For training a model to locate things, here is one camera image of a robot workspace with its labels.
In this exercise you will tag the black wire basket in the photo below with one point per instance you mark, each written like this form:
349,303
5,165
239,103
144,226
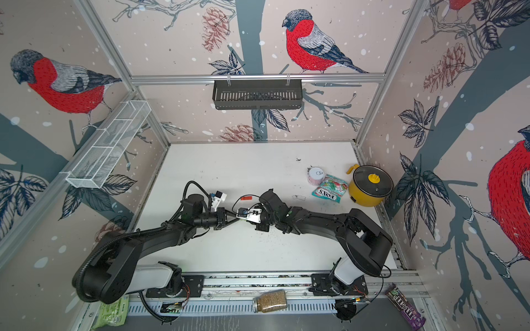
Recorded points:
266,94

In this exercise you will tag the glass jar with grains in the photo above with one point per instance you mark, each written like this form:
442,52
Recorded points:
270,302

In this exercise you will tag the purple candy bar pack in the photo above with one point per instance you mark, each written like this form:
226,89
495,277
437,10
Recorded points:
406,309

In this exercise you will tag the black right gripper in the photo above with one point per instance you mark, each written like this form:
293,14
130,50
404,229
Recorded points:
261,227

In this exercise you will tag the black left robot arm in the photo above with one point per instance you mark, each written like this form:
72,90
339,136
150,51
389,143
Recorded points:
112,269

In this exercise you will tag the clear usb cap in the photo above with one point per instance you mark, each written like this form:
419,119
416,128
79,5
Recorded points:
299,197

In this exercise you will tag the white wire shelf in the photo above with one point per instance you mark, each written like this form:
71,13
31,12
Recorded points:
98,162

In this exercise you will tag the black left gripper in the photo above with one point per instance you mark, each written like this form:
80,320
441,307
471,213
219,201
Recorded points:
221,218

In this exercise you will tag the green candy packet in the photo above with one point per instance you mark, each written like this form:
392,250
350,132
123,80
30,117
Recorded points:
331,188

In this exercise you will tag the yellow toy pot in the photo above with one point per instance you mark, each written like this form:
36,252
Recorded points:
369,185

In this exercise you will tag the green snack bag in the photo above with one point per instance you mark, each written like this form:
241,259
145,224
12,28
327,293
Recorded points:
113,314

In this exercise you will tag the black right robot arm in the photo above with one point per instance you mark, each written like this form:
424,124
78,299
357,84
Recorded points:
366,244

